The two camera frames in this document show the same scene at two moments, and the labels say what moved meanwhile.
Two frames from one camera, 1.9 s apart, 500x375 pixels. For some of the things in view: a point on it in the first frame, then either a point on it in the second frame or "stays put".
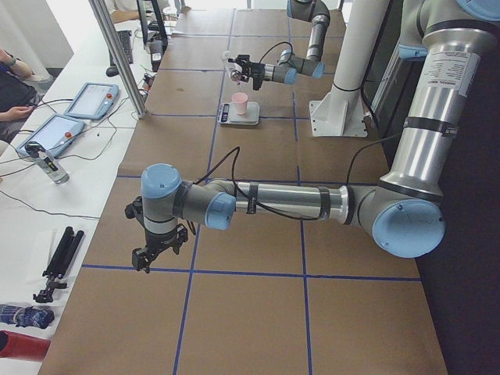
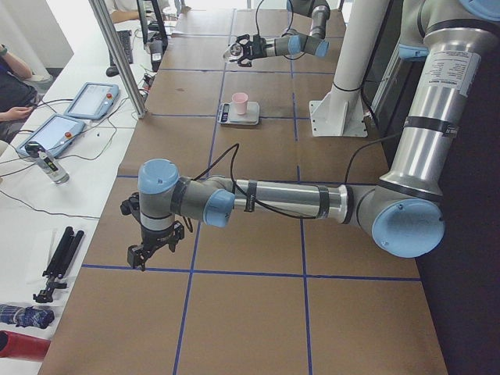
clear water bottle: (47, 162) stays put
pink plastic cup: (240, 100) stays put
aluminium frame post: (135, 94) stays put
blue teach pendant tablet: (94, 101) stays put
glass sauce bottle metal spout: (233, 68) → (235, 49)
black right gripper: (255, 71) → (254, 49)
